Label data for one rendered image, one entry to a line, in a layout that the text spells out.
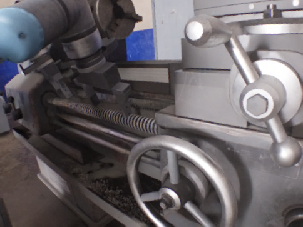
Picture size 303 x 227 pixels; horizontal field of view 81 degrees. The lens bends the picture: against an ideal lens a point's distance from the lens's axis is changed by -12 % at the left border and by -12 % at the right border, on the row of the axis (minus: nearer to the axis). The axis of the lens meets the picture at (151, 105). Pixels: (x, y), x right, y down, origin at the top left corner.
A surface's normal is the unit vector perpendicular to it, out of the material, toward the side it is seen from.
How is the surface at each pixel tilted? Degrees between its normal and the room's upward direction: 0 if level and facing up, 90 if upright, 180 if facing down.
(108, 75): 96
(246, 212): 90
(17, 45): 115
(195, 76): 90
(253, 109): 90
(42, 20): 80
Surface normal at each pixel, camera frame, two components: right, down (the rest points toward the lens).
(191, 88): -0.63, 0.26
